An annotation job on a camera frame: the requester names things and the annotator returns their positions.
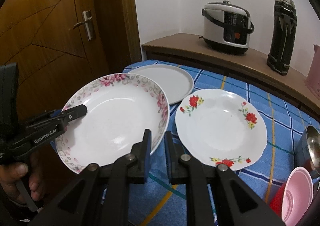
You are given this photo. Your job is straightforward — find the person's left hand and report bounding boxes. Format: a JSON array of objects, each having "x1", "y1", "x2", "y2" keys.
[{"x1": 1, "y1": 151, "x2": 45, "y2": 205}]

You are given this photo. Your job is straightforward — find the silver door handle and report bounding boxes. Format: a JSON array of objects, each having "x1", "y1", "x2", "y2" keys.
[{"x1": 73, "y1": 10, "x2": 95, "y2": 41}]

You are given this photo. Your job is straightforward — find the pink electric kettle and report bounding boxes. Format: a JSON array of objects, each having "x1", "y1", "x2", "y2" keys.
[{"x1": 305, "y1": 45, "x2": 320, "y2": 99}]

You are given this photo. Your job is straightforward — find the white black rice cooker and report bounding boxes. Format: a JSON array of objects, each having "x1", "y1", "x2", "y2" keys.
[{"x1": 201, "y1": 1, "x2": 255, "y2": 55}]

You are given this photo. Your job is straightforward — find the pink floral white plate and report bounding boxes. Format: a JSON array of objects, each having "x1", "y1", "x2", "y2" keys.
[{"x1": 55, "y1": 73, "x2": 170, "y2": 173}]

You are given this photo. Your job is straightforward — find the red floral white plate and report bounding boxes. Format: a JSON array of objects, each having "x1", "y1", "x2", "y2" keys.
[{"x1": 175, "y1": 89, "x2": 267, "y2": 171}]

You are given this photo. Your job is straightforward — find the plain grey flat plate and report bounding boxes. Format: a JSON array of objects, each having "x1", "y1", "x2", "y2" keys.
[{"x1": 130, "y1": 64, "x2": 194, "y2": 105}]

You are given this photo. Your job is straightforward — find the red plastic bowl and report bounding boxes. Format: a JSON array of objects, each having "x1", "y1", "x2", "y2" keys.
[{"x1": 269, "y1": 183, "x2": 286, "y2": 217}]

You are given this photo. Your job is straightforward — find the stainless steel bowl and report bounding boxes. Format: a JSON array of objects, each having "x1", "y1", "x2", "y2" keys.
[{"x1": 295, "y1": 125, "x2": 320, "y2": 179}]

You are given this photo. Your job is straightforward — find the black tall thermos flask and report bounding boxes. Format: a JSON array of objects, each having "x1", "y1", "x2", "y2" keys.
[{"x1": 267, "y1": 0, "x2": 297, "y2": 75}]

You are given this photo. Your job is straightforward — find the brown wooden door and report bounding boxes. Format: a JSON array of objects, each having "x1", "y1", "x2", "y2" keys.
[{"x1": 1, "y1": 0, "x2": 142, "y2": 119}]

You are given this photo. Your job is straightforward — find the pink plastic bowl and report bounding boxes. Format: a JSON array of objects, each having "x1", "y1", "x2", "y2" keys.
[{"x1": 281, "y1": 166, "x2": 313, "y2": 226}]

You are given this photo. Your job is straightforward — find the brown wooden sideboard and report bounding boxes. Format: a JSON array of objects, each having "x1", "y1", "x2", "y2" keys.
[{"x1": 142, "y1": 33, "x2": 319, "y2": 120}]

